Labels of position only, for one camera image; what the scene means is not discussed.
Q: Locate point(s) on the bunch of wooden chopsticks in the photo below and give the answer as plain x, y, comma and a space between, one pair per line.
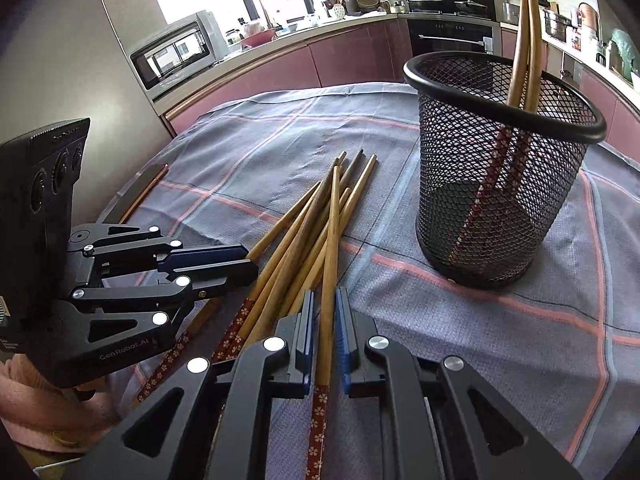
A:
290, 270

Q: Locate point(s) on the pink kitchen cabinets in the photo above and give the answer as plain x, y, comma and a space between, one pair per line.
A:
300, 65

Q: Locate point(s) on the round woven basket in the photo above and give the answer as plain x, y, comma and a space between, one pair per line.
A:
368, 3

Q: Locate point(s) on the pale green bag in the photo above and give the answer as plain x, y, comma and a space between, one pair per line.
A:
625, 52

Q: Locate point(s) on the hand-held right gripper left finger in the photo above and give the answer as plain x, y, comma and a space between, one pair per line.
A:
302, 345

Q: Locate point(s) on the silver microwave oven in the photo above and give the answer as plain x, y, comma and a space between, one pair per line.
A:
210, 35

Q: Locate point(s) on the black built-in oven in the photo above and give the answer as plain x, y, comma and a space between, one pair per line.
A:
450, 35

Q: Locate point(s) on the grey plaid tablecloth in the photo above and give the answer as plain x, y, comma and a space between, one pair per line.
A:
450, 360

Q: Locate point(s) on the black mesh holder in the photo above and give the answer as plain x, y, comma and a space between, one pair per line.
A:
550, 185

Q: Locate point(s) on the pink bowl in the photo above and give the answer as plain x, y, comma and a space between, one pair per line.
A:
257, 37

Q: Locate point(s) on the black lidded pot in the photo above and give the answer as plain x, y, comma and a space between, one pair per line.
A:
425, 2

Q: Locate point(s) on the black frying pan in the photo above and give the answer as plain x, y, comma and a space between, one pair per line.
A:
470, 7

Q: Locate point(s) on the stainless steel pot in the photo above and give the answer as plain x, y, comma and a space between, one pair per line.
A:
556, 25

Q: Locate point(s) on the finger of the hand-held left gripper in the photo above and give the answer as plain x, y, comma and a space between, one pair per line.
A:
225, 277
210, 256

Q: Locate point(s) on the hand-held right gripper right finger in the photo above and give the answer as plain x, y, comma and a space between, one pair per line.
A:
342, 330

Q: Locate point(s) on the white dotted jar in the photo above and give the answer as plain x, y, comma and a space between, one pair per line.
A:
338, 10

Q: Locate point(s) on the pink kettle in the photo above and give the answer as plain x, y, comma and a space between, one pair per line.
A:
589, 14

